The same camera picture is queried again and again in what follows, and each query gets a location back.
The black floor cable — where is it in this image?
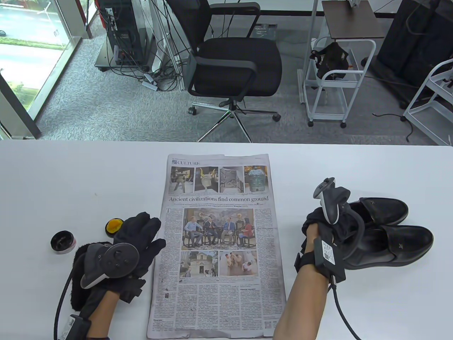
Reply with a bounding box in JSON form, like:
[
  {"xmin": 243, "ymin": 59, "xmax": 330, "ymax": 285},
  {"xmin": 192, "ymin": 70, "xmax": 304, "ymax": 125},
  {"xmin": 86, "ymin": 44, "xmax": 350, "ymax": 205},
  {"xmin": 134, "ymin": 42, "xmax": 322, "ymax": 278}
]
[{"xmin": 372, "ymin": 113, "xmax": 414, "ymax": 143}]

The white metal pole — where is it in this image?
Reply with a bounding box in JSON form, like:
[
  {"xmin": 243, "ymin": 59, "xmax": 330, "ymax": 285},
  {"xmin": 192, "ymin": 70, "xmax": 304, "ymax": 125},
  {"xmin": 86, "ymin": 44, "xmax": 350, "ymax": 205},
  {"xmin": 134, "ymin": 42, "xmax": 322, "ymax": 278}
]
[{"xmin": 299, "ymin": 0, "xmax": 319, "ymax": 105}]

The printed newspaper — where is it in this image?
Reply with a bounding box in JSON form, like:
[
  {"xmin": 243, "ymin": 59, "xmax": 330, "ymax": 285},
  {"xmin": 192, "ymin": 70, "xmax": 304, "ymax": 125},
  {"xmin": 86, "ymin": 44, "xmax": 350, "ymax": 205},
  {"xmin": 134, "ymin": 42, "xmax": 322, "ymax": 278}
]
[{"xmin": 147, "ymin": 153, "xmax": 287, "ymax": 340}]

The black cabinet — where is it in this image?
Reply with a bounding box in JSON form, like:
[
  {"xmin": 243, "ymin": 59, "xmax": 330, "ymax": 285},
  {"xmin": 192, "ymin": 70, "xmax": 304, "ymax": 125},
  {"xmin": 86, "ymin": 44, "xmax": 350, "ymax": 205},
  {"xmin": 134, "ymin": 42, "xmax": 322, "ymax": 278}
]
[{"xmin": 361, "ymin": 0, "xmax": 453, "ymax": 108}]

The grey motion controller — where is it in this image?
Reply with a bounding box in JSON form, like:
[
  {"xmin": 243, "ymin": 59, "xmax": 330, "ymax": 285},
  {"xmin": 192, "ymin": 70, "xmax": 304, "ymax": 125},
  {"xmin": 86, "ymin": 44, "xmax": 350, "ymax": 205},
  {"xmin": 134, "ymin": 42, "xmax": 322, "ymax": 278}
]
[
  {"xmin": 313, "ymin": 177, "xmax": 351, "ymax": 225},
  {"xmin": 80, "ymin": 243, "xmax": 139, "ymax": 289}
]

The white metal frame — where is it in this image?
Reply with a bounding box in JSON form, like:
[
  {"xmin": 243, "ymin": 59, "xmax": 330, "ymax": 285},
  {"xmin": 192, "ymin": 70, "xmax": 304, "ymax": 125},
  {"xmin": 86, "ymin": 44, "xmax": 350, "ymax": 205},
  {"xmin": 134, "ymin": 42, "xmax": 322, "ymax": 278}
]
[{"xmin": 147, "ymin": 0, "xmax": 186, "ymax": 92}]

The round black shoe polish tin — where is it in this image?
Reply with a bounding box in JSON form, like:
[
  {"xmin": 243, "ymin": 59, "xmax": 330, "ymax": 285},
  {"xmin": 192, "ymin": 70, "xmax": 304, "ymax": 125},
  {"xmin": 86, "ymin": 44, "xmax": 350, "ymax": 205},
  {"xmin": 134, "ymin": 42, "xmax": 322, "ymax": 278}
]
[{"xmin": 50, "ymin": 230, "xmax": 77, "ymax": 255}]

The black fuzzy cloth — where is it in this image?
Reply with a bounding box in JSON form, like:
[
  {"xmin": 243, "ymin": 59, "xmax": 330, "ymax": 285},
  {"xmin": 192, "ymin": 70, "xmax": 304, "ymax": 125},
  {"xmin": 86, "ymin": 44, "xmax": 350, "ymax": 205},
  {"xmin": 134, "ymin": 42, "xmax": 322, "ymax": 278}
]
[{"xmin": 70, "ymin": 242, "xmax": 114, "ymax": 312}]

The glass window with frame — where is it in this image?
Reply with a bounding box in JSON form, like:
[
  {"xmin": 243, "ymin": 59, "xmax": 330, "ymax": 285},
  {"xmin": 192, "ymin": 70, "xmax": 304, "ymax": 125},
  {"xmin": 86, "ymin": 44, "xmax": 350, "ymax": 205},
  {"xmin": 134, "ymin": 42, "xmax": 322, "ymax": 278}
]
[{"xmin": 0, "ymin": 0, "xmax": 99, "ymax": 138}]

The dark wheeled platform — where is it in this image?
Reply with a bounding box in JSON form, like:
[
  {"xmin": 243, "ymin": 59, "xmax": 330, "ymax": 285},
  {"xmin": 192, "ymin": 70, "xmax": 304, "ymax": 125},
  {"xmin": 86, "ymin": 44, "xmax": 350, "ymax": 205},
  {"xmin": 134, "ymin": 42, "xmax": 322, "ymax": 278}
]
[{"xmin": 94, "ymin": 35, "xmax": 158, "ymax": 73}]

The black leather loafer shoe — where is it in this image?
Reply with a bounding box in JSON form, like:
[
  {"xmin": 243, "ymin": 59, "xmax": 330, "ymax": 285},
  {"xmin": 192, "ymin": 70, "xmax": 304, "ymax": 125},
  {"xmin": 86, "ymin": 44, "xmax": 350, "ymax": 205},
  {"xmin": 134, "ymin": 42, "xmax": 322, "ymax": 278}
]
[
  {"xmin": 349, "ymin": 198, "xmax": 409, "ymax": 225},
  {"xmin": 340, "ymin": 226, "xmax": 434, "ymax": 270}
]

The black computer tower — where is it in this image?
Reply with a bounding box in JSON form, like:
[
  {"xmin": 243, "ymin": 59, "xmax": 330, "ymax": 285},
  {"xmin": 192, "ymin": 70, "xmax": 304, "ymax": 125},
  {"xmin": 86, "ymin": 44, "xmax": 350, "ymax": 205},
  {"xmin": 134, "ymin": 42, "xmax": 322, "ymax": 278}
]
[{"xmin": 97, "ymin": 0, "xmax": 149, "ymax": 68}]

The brown top side table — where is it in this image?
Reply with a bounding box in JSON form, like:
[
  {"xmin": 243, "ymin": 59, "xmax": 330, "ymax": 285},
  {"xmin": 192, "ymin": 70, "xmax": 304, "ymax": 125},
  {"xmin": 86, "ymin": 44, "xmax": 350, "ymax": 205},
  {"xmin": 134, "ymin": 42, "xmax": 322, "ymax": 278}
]
[{"xmin": 321, "ymin": 0, "xmax": 385, "ymax": 40}]

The person's right forearm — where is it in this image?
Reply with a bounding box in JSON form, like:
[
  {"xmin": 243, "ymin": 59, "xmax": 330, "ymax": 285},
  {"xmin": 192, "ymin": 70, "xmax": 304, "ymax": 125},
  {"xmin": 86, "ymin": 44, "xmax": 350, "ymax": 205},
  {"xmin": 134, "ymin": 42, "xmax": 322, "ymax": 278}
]
[{"xmin": 273, "ymin": 223, "xmax": 333, "ymax": 340}]

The white tiered rolling cart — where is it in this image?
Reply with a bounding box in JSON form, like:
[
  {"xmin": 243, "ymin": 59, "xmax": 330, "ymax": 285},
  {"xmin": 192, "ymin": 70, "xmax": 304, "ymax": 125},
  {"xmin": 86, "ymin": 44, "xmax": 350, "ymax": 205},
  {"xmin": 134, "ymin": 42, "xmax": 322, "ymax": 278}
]
[{"xmin": 403, "ymin": 58, "xmax": 453, "ymax": 146}]

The white mesh rolling cart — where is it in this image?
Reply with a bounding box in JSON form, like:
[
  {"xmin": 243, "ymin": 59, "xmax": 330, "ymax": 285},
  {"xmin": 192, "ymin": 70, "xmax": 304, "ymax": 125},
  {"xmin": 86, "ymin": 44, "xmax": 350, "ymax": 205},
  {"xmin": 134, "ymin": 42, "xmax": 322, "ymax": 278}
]
[{"xmin": 304, "ymin": 38, "xmax": 376, "ymax": 128}]

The tangle of black cables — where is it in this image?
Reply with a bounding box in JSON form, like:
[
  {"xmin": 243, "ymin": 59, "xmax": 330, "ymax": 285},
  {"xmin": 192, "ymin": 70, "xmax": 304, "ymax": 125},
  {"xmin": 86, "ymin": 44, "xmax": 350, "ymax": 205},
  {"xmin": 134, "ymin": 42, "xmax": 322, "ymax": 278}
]
[{"xmin": 106, "ymin": 35, "xmax": 188, "ymax": 92}]

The person's right hand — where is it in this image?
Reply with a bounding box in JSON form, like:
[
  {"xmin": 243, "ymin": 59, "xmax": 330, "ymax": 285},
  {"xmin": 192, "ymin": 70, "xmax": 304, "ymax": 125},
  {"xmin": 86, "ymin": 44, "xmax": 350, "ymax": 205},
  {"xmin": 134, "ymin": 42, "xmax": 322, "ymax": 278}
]
[{"xmin": 300, "ymin": 207, "xmax": 354, "ymax": 250}]

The black bag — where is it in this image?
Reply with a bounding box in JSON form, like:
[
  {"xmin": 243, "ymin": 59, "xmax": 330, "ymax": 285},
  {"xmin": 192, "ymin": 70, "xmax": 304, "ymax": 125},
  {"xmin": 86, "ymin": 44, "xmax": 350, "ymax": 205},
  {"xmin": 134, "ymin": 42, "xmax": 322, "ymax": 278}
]
[{"xmin": 310, "ymin": 42, "xmax": 350, "ymax": 80}]

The person's left forearm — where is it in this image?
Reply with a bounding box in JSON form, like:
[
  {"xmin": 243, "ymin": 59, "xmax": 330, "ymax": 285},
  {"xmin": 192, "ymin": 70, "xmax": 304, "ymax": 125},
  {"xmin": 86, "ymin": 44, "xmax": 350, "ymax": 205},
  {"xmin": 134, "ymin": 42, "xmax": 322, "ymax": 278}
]
[{"xmin": 85, "ymin": 290, "xmax": 119, "ymax": 340}]

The black office chair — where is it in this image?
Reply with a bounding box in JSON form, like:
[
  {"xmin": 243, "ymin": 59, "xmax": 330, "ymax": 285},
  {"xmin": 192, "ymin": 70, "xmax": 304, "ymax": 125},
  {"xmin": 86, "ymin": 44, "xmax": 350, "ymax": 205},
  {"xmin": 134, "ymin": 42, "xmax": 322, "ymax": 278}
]
[{"xmin": 166, "ymin": 0, "xmax": 283, "ymax": 143}]

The person's left hand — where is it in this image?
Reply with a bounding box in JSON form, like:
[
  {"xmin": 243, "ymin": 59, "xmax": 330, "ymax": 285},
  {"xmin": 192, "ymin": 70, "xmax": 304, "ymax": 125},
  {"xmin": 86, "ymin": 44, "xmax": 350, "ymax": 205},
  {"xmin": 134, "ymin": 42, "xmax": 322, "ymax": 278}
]
[{"xmin": 101, "ymin": 212, "xmax": 167, "ymax": 303}]

